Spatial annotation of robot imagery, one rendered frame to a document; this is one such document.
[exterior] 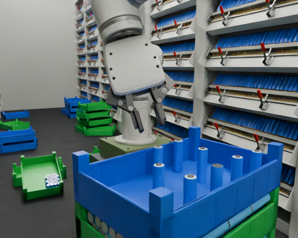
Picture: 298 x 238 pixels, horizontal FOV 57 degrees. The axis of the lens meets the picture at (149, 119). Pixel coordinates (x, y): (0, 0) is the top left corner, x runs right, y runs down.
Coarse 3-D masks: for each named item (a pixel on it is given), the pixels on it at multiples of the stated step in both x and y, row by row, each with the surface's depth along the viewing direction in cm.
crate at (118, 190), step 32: (192, 128) 61; (128, 160) 50; (192, 160) 62; (224, 160) 57; (96, 192) 38; (128, 192) 46; (160, 192) 29; (224, 192) 37; (256, 192) 43; (128, 224) 34; (160, 224) 29; (192, 224) 33
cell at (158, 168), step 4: (156, 164) 41; (160, 164) 41; (164, 164) 41; (156, 168) 41; (160, 168) 41; (164, 168) 41; (156, 172) 41; (160, 172) 41; (164, 172) 41; (156, 176) 41; (160, 176) 41; (164, 176) 41; (156, 180) 41; (160, 180) 41; (164, 180) 41; (156, 184) 41; (160, 184) 41; (164, 184) 42
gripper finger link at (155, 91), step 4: (148, 88) 52; (152, 88) 50; (156, 88) 50; (152, 92) 50; (156, 92) 50; (152, 96) 52; (156, 96) 50; (160, 96) 50; (156, 100) 50; (160, 100) 50
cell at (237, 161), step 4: (232, 156) 45; (236, 156) 45; (240, 156) 45; (232, 160) 45; (236, 160) 44; (240, 160) 44; (232, 164) 45; (236, 164) 44; (240, 164) 44; (232, 168) 45; (236, 168) 44; (240, 168) 44; (232, 172) 45; (236, 172) 45; (240, 172) 45; (232, 176) 45; (236, 176) 45; (240, 176) 45; (232, 180) 45
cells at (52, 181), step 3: (48, 174) 155; (51, 174) 155; (54, 174) 155; (45, 177) 152; (48, 177) 154; (51, 177) 153; (54, 177) 153; (57, 177) 154; (45, 180) 152; (48, 180) 150; (51, 180) 150; (54, 180) 151; (57, 180) 151; (45, 183) 153; (48, 183) 148; (51, 183) 148; (54, 183) 149; (57, 183) 149; (45, 186) 154; (48, 186) 147; (51, 186) 147; (54, 186) 148; (57, 186) 150
